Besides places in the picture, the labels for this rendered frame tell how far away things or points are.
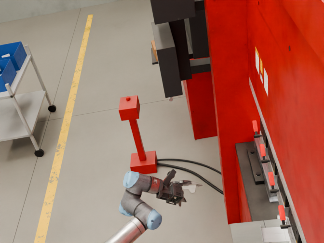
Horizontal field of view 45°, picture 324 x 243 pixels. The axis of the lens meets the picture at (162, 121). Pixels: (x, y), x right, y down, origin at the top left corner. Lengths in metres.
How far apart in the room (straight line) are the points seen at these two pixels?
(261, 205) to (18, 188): 2.69
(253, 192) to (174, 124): 2.17
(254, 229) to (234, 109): 0.82
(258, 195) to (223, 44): 0.90
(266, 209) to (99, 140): 2.56
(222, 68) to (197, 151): 1.77
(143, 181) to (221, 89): 0.96
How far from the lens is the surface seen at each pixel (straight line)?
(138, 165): 3.80
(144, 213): 1.66
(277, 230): 2.07
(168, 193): 1.76
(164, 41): 2.50
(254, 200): 2.35
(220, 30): 2.25
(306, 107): 1.24
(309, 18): 1.06
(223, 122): 2.59
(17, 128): 4.54
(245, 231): 2.06
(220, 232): 3.31
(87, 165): 4.17
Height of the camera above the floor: 2.66
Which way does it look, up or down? 37 degrees down
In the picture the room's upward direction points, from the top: 12 degrees counter-clockwise
